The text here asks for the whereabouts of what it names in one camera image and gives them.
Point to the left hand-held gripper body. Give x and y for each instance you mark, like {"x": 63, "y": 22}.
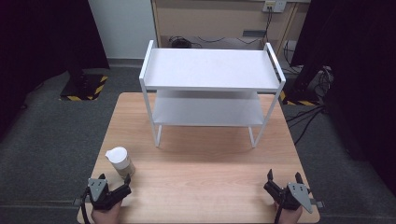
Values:
{"x": 99, "y": 189}

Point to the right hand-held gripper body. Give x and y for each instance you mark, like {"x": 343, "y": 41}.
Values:
{"x": 297, "y": 194}

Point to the white two-tier shelf rack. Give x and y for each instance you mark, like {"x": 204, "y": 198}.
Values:
{"x": 211, "y": 67}

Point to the person's right hand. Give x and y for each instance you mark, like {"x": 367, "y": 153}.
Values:
{"x": 291, "y": 216}

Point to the person's left hand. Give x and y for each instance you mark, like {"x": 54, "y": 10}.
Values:
{"x": 104, "y": 216}

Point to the yellow black striped floor tape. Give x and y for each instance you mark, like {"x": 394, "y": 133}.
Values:
{"x": 299, "y": 101}

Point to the black stand base striped tape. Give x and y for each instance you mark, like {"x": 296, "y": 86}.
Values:
{"x": 84, "y": 87}

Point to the black curtain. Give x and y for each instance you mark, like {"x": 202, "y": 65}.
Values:
{"x": 358, "y": 77}
{"x": 40, "y": 56}

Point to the grey wall box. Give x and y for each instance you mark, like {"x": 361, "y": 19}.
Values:
{"x": 254, "y": 33}

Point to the white wall socket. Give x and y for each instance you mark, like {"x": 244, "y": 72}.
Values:
{"x": 274, "y": 5}

